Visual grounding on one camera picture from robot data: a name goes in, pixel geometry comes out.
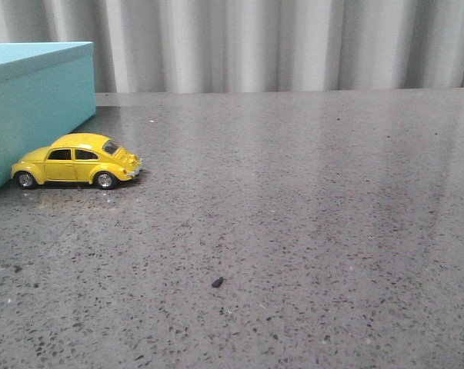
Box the grey pleated curtain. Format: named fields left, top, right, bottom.
left=0, top=1, right=464, bottom=93

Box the small black debris piece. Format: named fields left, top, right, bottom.
left=212, top=277, right=224, bottom=288

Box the light blue storage box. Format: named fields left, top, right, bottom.
left=0, top=42, right=96, bottom=187

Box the yellow toy beetle car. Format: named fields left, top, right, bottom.
left=11, top=133, right=142, bottom=190

